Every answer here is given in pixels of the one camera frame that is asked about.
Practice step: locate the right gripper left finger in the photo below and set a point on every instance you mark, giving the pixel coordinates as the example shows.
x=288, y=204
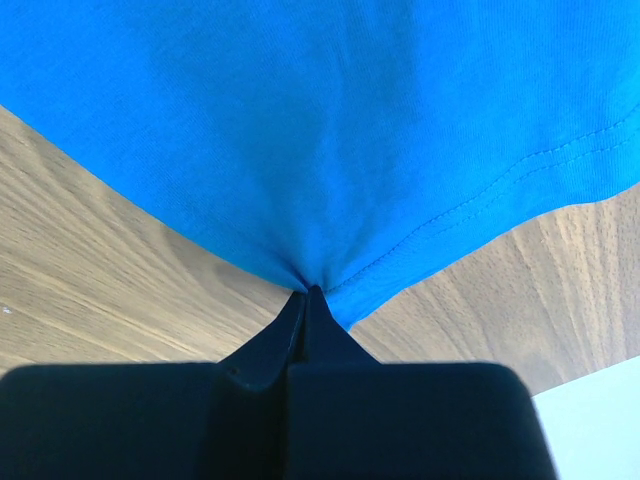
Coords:
x=198, y=420

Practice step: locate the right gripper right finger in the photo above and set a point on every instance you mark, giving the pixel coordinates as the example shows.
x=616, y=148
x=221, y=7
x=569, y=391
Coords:
x=352, y=417

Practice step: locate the blue t shirt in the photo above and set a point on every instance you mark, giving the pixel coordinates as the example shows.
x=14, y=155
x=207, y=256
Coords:
x=359, y=146

